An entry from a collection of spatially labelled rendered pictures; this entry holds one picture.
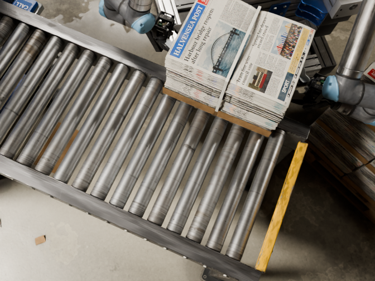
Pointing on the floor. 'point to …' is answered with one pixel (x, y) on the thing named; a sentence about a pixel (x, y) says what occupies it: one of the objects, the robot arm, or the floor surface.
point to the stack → (360, 131)
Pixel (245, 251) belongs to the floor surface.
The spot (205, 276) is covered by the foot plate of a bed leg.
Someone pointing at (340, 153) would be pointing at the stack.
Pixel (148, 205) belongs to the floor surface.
